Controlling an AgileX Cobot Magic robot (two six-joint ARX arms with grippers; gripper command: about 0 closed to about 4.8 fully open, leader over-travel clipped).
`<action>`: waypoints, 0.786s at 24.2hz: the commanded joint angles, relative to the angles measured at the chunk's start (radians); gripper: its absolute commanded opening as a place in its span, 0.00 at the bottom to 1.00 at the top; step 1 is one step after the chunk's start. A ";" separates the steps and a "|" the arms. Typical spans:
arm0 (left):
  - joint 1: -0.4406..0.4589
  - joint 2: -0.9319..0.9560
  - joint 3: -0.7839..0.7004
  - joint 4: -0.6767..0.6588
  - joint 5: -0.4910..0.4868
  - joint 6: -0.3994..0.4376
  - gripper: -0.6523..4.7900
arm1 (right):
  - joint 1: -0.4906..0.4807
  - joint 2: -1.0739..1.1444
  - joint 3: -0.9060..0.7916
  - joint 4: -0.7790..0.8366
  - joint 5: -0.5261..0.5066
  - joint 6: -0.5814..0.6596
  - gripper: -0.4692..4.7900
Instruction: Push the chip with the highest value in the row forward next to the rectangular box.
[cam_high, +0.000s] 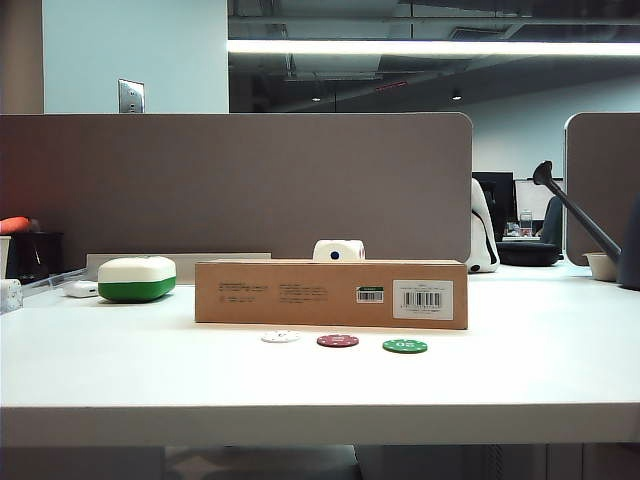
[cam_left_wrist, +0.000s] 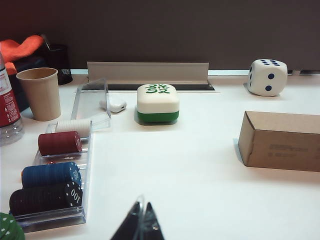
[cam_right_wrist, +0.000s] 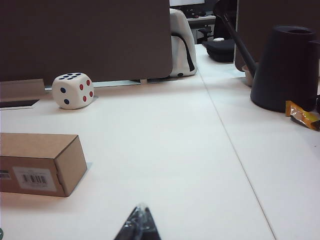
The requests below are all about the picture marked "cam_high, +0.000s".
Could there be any green poker chip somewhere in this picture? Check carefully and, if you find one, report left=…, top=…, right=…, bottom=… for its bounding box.
left=382, top=338, right=430, bottom=355

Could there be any brown cardboard box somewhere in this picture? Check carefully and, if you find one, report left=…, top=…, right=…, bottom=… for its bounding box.
left=194, top=259, right=470, bottom=331

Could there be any red poker chip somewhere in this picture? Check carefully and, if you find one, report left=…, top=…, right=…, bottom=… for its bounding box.
left=316, top=333, right=361, bottom=349

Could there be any white poker chip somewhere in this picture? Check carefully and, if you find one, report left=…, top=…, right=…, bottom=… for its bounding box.
left=260, top=330, right=302, bottom=345

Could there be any white die blue dot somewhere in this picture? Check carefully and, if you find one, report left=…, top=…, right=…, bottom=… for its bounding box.
left=312, top=239, right=366, bottom=262

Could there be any wide grey desk divider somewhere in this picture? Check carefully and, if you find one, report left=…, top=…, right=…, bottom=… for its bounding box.
left=0, top=112, right=474, bottom=274

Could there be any black computer monitor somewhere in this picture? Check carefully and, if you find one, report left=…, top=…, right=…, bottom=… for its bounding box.
left=472, top=171, right=516, bottom=236

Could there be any white and green case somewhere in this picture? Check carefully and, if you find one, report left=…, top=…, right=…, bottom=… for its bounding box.
left=97, top=255, right=178, bottom=303

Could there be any black round cushion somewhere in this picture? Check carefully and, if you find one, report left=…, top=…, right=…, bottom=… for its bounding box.
left=497, top=241, right=564, bottom=267

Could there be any white background screen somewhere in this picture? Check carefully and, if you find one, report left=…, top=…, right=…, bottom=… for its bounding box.
left=514, top=178, right=552, bottom=221

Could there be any long ceiling light strip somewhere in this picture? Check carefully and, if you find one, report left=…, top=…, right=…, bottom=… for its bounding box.
left=227, top=38, right=640, bottom=57

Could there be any teal office chair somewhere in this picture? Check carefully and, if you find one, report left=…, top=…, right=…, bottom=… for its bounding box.
left=541, top=195, right=566, bottom=246

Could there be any clear acrylic tray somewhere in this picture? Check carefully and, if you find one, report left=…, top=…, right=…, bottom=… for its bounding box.
left=19, top=268, right=89, bottom=301

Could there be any white paper bowl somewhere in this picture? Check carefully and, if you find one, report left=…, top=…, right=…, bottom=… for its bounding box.
left=582, top=251, right=621, bottom=282

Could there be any narrow grey desk divider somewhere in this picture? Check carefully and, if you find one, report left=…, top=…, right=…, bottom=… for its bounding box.
left=564, top=111, right=640, bottom=267

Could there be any black container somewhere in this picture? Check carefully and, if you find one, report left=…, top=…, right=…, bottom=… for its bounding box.
left=7, top=231, right=65, bottom=286

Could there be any grey watering can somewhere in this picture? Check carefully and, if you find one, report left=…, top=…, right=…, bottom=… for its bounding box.
left=532, top=160, right=640, bottom=291

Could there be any white speckled cube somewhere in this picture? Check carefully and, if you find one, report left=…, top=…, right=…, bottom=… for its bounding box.
left=0, top=278, right=24, bottom=315

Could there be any metal wall outlet plate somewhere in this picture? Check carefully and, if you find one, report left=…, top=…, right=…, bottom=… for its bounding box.
left=117, top=78, right=146, bottom=114

